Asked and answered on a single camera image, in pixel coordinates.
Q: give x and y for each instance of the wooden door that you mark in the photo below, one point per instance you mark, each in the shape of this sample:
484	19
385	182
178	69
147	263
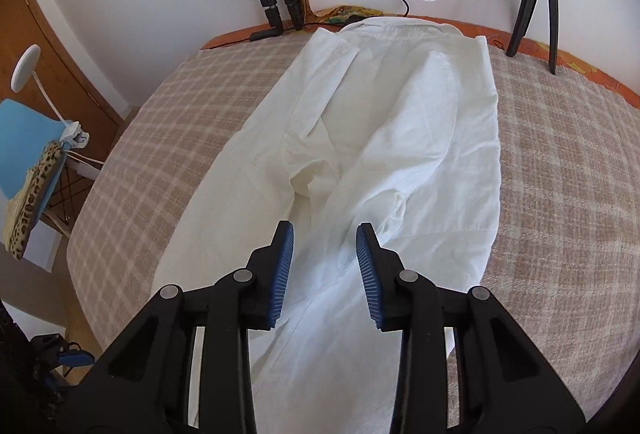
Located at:
75	64

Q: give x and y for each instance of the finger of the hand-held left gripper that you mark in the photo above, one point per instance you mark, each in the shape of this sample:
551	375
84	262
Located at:
77	357

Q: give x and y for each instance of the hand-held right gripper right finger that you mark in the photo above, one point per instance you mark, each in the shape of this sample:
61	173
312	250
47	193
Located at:
367	274

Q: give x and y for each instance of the beige plaid table cloth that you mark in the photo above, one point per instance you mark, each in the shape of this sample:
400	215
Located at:
560	164

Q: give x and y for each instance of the leopard print cloth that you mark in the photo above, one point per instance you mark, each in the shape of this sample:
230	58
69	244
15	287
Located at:
35	194

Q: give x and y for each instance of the white long-sleeved shirt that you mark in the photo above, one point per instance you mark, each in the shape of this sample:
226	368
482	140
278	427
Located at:
400	114

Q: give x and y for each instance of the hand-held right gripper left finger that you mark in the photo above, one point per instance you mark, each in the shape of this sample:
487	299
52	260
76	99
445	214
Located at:
280	264

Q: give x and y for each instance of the blue chair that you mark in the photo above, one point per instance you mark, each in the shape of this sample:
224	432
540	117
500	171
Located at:
25	139

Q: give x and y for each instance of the white clip desk lamp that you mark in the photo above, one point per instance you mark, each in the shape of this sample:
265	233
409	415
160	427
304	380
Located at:
25	64

